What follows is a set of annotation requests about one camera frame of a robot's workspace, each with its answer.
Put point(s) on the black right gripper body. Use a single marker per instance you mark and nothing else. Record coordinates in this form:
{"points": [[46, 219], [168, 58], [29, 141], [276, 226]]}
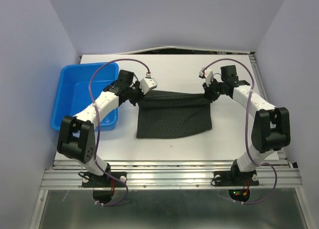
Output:
{"points": [[215, 89]]}

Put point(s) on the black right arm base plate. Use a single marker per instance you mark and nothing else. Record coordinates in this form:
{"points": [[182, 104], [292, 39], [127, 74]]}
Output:
{"points": [[228, 179]]}

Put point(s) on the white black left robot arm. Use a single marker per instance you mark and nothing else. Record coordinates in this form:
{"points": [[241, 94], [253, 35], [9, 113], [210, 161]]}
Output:
{"points": [[79, 134]]}

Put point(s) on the right side aluminium rail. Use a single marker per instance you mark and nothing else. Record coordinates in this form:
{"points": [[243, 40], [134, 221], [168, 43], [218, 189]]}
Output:
{"points": [[264, 89]]}

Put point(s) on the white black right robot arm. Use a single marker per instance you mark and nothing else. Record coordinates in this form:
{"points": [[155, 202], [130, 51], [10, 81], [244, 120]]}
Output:
{"points": [[271, 126]]}

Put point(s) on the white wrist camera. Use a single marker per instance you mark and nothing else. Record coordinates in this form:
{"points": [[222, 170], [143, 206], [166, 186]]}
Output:
{"points": [[207, 75], [147, 83]]}

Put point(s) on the black dotted skirt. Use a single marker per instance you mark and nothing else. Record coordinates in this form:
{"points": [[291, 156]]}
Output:
{"points": [[171, 115]]}

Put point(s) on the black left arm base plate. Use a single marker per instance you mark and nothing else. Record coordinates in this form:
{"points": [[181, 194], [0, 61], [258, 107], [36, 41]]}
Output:
{"points": [[90, 180]]}

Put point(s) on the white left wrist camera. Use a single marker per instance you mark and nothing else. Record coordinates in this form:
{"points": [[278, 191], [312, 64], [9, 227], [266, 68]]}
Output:
{"points": [[147, 83]]}

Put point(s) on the aluminium table edge rail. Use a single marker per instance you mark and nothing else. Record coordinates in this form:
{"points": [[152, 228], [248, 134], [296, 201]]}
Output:
{"points": [[168, 175]]}

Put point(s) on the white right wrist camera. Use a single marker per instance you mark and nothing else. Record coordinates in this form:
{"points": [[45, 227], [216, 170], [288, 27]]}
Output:
{"points": [[207, 75]]}

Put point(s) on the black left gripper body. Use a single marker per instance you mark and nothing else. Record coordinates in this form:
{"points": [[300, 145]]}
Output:
{"points": [[135, 92]]}

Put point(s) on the blue plastic bin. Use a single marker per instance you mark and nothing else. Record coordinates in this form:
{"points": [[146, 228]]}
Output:
{"points": [[72, 93]]}

